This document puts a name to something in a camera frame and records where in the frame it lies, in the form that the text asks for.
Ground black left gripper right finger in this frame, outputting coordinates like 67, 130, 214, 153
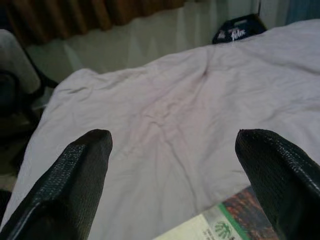
236, 128, 320, 240

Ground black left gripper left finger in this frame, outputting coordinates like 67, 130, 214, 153
0, 129, 113, 240

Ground white green softcover book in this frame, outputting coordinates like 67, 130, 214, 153
152, 186, 276, 240

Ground grey duvet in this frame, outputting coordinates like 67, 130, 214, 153
0, 18, 320, 240

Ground grey black office chair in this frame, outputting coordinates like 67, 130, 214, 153
0, 28, 60, 141

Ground brown curtain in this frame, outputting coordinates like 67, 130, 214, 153
0, 0, 187, 47

